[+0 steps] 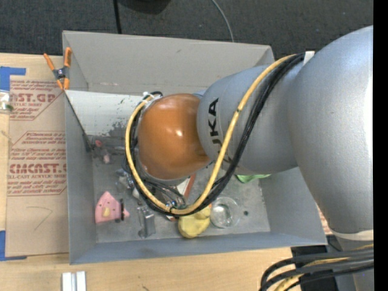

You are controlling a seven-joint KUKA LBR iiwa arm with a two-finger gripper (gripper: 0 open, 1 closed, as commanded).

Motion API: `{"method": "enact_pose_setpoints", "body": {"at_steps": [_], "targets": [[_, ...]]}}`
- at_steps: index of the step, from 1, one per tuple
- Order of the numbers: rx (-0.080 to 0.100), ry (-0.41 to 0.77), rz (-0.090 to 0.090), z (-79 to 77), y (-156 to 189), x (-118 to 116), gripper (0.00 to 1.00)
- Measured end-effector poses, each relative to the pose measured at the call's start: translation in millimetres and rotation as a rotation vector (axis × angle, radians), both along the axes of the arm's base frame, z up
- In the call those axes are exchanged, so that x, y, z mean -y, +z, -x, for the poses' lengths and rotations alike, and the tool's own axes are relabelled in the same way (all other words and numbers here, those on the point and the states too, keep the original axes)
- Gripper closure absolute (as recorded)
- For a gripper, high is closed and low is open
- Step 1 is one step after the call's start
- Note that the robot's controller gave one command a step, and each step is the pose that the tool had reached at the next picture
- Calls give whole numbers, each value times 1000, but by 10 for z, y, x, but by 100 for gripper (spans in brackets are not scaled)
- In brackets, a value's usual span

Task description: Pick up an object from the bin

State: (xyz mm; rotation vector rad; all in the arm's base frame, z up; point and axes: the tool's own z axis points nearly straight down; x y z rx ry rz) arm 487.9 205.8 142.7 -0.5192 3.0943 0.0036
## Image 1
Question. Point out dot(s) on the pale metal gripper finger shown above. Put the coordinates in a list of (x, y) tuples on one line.
[(141, 220), (150, 224)]

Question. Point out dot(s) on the red and white packet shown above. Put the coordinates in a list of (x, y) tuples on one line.
[(187, 189)]

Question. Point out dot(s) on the small grey shiny thing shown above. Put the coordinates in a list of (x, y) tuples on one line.
[(124, 180)]

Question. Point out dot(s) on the pink wedge toy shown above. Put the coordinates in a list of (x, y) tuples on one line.
[(106, 206)]

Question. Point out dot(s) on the yellow soft toy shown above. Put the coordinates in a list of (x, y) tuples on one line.
[(192, 226)]

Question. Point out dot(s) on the grey and pink toy animal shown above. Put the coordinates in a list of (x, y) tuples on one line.
[(101, 151)]

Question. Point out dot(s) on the clear glass cup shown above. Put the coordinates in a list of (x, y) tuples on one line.
[(224, 214)]

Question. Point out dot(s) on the green cloth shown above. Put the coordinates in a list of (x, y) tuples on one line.
[(250, 177)]

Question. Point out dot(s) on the brown cardboard board, red print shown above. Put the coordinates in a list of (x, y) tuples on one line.
[(36, 223)]

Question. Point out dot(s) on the grey metal bin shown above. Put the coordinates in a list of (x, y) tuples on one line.
[(169, 62)]

